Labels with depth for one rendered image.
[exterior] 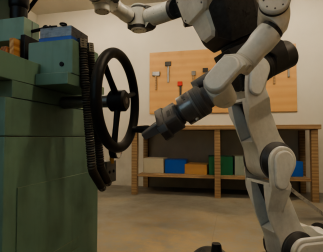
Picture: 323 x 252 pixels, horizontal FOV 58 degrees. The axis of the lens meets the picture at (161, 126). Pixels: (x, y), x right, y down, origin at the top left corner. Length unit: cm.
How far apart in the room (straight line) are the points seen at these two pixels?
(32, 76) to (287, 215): 99
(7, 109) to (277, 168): 87
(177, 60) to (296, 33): 162
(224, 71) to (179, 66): 349
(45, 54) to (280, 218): 98
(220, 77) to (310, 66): 361
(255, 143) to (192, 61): 321
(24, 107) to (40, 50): 17
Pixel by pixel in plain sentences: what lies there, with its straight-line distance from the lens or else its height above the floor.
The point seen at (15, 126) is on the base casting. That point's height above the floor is 73.
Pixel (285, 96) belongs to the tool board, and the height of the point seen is 125.
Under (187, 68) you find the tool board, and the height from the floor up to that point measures 169.
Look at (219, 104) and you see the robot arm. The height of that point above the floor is 80.
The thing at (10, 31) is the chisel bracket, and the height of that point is 103.
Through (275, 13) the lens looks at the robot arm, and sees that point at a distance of 85.
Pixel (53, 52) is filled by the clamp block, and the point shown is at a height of 93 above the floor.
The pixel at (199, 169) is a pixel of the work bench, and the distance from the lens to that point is 366.
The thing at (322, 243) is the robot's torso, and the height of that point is 32.
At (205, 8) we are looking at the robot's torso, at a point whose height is 116.
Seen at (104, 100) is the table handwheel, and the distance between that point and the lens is 82.
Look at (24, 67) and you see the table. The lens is 79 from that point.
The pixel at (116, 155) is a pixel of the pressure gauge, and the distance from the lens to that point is 108.
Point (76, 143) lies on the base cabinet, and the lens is 97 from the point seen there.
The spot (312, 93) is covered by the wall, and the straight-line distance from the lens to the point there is 430.
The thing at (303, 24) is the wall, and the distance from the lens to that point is 449.
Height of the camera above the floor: 71
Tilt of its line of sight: 2 degrees up
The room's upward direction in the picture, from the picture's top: straight up
